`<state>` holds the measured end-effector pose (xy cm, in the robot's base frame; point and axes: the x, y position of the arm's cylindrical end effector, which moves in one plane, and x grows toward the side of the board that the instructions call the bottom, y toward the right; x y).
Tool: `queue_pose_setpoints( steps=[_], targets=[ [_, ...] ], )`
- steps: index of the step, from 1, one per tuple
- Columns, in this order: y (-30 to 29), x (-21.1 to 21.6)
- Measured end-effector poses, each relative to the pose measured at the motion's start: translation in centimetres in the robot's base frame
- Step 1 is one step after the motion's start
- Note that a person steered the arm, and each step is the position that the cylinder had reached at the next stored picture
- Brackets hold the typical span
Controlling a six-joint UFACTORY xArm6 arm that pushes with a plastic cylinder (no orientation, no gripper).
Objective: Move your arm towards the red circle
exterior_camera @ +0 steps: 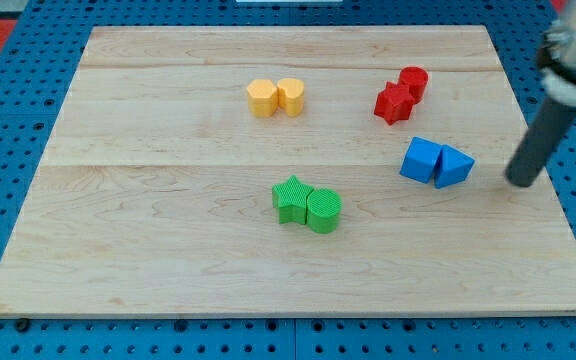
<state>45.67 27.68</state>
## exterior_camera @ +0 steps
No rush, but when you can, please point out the green star block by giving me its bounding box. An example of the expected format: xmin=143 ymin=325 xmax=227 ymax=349
xmin=272 ymin=175 xmax=314 ymax=225

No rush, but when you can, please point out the green cylinder block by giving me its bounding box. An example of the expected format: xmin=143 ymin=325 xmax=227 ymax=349
xmin=306 ymin=188 xmax=342 ymax=234

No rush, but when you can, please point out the yellow hexagon block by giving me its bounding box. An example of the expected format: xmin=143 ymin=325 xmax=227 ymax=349
xmin=246 ymin=79 xmax=278 ymax=118

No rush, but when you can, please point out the yellow heart block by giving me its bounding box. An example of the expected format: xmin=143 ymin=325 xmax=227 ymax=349
xmin=277 ymin=78 xmax=305 ymax=117

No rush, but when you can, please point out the light wooden board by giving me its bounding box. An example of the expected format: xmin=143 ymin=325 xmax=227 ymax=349
xmin=0 ymin=26 xmax=576 ymax=319

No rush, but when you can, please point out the red star block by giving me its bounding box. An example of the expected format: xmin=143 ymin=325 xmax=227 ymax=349
xmin=373 ymin=82 xmax=415 ymax=126

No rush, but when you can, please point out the blue cube block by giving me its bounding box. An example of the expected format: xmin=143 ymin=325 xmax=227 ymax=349
xmin=400 ymin=137 xmax=442 ymax=183

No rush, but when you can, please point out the red cylinder block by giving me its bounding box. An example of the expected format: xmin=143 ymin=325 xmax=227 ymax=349
xmin=398 ymin=66 xmax=429 ymax=103

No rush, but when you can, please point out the blue triangular prism block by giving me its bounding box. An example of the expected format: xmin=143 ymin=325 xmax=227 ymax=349
xmin=434 ymin=145 xmax=475 ymax=189

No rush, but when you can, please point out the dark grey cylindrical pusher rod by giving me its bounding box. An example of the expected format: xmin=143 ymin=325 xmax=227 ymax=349
xmin=504 ymin=96 xmax=576 ymax=188

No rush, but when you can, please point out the blue perforated pegboard base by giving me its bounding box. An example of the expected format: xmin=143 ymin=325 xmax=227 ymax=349
xmin=0 ymin=0 xmax=576 ymax=359

